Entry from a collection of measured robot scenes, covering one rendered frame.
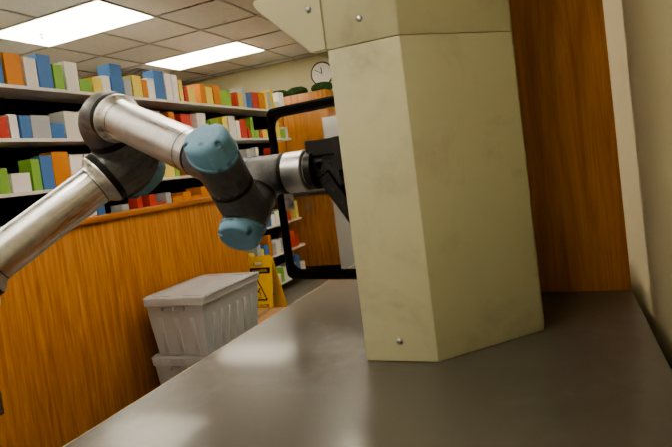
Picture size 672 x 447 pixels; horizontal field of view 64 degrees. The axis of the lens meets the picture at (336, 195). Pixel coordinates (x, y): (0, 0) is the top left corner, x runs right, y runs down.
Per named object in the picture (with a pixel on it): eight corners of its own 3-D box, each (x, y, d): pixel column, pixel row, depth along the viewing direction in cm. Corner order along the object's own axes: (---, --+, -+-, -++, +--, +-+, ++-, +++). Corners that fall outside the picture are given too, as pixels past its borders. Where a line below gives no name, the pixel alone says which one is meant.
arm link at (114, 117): (92, 65, 111) (247, 119, 82) (120, 108, 119) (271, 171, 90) (44, 98, 106) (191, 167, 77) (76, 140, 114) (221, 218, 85)
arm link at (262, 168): (240, 211, 103) (253, 179, 108) (291, 205, 99) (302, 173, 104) (220, 182, 98) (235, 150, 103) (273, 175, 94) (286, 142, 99)
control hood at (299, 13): (389, 74, 110) (383, 24, 109) (326, 50, 80) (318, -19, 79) (337, 84, 114) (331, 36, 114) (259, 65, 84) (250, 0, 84)
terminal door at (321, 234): (404, 279, 111) (380, 85, 109) (287, 279, 128) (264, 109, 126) (406, 279, 112) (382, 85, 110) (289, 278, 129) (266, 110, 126)
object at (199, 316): (268, 322, 337) (261, 270, 336) (211, 359, 282) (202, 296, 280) (212, 323, 354) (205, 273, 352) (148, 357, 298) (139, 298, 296)
